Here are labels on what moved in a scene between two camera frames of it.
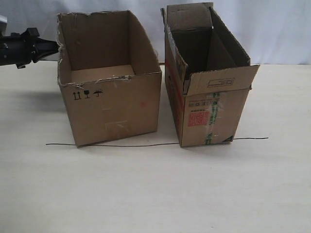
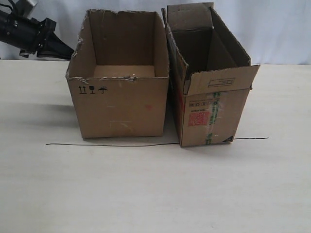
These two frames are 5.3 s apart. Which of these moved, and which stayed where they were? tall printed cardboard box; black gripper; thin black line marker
Moved: black gripper
Stayed: thin black line marker; tall printed cardboard box
